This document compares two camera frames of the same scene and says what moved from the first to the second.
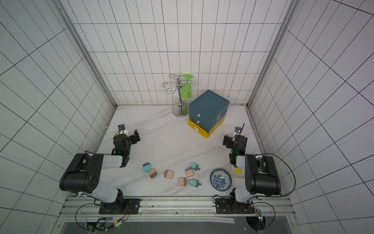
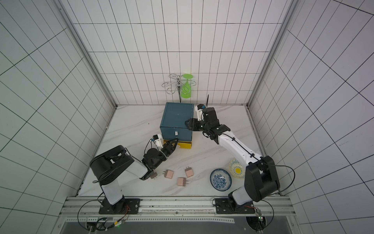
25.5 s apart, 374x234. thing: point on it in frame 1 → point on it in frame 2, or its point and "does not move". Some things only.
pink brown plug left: [152, 173] does not move
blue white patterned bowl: [220, 180] does not move
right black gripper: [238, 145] → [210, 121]
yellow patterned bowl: [237, 172] does not move
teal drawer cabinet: [208, 109] → [172, 125]
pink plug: [168, 174] does not move
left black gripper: [133, 137] → [169, 144]
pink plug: [189, 172] does not move
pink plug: [182, 181] does not move
